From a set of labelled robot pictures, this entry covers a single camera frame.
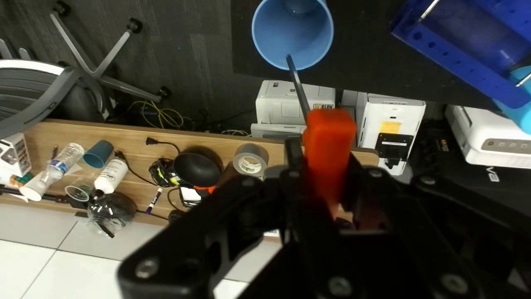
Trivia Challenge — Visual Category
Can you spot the white small bottle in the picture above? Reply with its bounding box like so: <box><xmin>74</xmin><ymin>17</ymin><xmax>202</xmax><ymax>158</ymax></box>
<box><xmin>92</xmin><ymin>157</ymin><xmax>131</xmax><ymax>197</ymax></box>

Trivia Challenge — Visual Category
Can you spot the blue plastic cup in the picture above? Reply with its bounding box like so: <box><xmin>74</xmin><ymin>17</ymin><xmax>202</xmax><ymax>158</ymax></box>
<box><xmin>250</xmin><ymin>0</ymin><xmax>336</xmax><ymax>74</ymax></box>

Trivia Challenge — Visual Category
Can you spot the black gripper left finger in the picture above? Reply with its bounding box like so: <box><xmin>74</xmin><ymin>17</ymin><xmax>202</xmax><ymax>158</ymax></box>
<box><xmin>116</xmin><ymin>137</ymin><xmax>320</xmax><ymax>299</ymax></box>

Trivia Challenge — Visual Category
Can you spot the grey tape roll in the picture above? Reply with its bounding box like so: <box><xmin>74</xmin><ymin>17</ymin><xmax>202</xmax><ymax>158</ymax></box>
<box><xmin>230</xmin><ymin>143</ymin><xmax>272</xmax><ymax>182</ymax></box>

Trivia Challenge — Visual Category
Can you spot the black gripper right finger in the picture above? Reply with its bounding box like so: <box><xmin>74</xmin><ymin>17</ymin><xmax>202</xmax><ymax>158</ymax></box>
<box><xmin>330</xmin><ymin>152</ymin><xmax>531</xmax><ymax>299</ymax></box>

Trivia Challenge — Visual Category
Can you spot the clear plastic water bottle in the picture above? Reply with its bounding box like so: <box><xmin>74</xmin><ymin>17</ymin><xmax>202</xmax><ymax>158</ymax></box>
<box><xmin>18</xmin><ymin>142</ymin><xmax>87</xmax><ymax>203</ymax></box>

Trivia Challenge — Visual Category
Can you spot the wooden side table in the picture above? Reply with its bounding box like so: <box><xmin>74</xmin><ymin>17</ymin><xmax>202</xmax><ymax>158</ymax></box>
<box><xmin>23</xmin><ymin>118</ymin><xmax>383</xmax><ymax>226</ymax></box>

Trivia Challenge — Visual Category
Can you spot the teal small cup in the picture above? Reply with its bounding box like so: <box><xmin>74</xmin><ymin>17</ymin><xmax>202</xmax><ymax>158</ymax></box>
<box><xmin>81</xmin><ymin>138</ymin><xmax>116</xmax><ymax>170</ymax></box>

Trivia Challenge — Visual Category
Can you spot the dark blue plastic rack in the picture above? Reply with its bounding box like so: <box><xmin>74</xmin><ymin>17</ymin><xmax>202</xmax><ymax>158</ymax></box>
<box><xmin>389</xmin><ymin>0</ymin><xmax>531</xmax><ymax>112</ymax></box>

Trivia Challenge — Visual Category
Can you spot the orange block object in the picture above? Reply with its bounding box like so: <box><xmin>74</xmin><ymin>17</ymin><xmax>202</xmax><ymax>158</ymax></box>
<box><xmin>302</xmin><ymin>107</ymin><xmax>358</xmax><ymax>220</ymax></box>

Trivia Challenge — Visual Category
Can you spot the white box with yellow label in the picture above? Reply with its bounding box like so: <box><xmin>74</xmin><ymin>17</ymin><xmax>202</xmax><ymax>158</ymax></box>
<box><xmin>355</xmin><ymin>92</ymin><xmax>428</xmax><ymax>172</ymax></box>

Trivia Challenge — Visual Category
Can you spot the white flat device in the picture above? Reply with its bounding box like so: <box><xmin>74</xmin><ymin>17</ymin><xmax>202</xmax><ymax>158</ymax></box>
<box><xmin>443</xmin><ymin>104</ymin><xmax>531</xmax><ymax>172</ymax></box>

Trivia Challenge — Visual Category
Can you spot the white printer box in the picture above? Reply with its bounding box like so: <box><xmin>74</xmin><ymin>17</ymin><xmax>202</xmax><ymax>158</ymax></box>
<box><xmin>248</xmin><ymin>79</ymin><xmax>336</xmax><ymax>142</ymax></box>

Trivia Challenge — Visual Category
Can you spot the thin dark rod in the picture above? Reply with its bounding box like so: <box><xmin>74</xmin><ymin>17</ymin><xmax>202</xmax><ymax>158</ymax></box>
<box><xmin>283</xmin><ymin>54</ymin><xmax>313</xmax><ymax>122</ymax></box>

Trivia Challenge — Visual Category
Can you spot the office chair star base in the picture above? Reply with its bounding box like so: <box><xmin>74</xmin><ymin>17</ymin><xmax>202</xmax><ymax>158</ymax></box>
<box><xmin>48</xmin><ymin>0</ymin><xmax>172</xmax><ymax>105</ymax></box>

